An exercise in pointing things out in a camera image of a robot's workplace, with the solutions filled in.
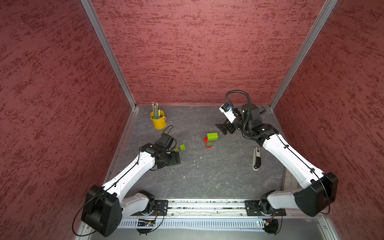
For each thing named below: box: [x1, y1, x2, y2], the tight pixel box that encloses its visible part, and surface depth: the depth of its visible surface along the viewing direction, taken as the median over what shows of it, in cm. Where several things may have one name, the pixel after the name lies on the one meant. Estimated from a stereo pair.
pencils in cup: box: [151, 101, 162, 120], surface depth 102 cm
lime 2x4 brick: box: [207, 132, 219, 141], surface depth 89 cm
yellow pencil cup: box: [150, 109, 167, 130], surface depth 104 cm
